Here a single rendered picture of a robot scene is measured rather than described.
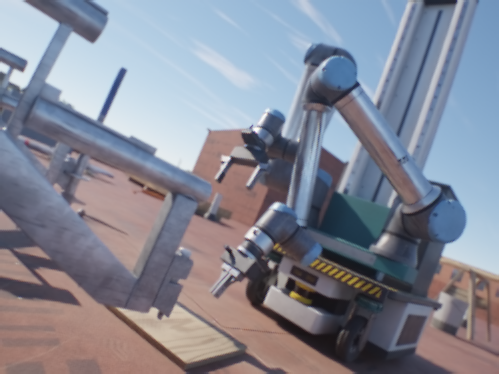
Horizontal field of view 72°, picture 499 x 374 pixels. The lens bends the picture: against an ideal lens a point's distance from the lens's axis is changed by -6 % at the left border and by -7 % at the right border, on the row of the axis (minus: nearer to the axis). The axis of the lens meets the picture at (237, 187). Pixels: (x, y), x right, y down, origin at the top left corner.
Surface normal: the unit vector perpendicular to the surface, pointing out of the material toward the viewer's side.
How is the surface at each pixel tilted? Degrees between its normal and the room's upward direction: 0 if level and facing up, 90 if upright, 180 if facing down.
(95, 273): 90
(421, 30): 90
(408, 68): 90
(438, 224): 92
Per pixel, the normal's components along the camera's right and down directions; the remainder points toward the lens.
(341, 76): 0.02, -0.11
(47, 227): 0.59, 0.21
